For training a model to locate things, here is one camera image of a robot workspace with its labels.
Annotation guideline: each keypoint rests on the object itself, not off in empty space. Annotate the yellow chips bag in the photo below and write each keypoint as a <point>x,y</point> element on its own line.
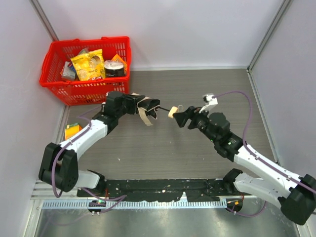
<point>89,66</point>

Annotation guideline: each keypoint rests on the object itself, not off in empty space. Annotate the orange snack packet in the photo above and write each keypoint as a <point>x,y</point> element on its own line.
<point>119,65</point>

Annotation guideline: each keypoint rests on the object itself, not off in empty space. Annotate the grey small box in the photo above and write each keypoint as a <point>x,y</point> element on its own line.
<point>68,72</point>

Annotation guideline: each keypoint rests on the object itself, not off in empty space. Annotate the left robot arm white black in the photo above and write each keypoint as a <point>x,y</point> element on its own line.
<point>59,166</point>

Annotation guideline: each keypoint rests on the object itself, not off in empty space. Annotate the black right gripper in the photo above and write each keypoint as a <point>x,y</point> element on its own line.
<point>191,117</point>

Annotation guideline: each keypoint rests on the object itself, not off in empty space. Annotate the beige and black umbrella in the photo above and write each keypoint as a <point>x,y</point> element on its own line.
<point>147,107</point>

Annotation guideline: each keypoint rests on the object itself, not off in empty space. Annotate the black cd spindle case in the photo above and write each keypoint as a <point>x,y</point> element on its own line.
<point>109,72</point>

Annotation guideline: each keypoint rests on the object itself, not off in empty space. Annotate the orange juice carton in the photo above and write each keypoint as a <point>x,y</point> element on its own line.
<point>71,130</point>

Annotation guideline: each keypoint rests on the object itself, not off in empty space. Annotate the white slotted cable duct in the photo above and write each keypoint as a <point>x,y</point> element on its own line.
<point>125,205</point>

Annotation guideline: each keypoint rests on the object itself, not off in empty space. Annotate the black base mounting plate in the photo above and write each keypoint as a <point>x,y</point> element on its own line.
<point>167,190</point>

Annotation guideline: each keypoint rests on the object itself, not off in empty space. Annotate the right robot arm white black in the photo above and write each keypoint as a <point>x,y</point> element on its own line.
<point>293,194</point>

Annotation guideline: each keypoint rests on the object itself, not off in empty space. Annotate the red plastic shopping basket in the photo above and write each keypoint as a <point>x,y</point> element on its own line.
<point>76,92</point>

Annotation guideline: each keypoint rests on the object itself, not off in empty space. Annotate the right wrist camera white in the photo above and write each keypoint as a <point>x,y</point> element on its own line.
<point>210,101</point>

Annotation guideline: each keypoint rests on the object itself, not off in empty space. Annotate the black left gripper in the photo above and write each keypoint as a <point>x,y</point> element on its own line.
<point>139,105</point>

